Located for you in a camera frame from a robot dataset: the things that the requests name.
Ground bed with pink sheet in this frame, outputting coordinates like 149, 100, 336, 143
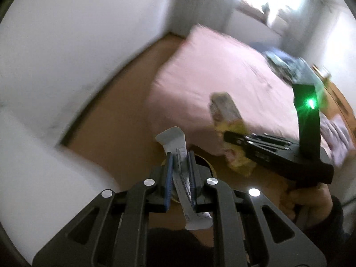
146, 24, 356, 170

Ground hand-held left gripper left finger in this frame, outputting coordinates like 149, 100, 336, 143
33, 152, 174, 267

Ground yellow snack packet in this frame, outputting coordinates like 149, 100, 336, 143
208, 91, 257, 177

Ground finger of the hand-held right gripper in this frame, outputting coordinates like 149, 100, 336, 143
224, 131, 295, 156
249, 133, 292, 144

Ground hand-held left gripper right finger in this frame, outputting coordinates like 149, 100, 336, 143
186, 151, 326, 267

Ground wooden headboard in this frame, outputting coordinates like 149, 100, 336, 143
311, 64, 356, 134

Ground lilac cloth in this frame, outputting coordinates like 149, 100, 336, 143
320, 115, 356, 167

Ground person's right forearm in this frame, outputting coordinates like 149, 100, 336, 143
299, 196, 348, 247

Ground white low cabinet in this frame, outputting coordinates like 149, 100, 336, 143
225, 6, 290, 46

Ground person's right hand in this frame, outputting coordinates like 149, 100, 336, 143
286, 183, 334, 223

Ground white printed sachet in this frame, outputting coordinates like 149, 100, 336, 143
155, 127, 213, 230

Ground blue cloth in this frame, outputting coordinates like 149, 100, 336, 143
264, 49, 299, 74

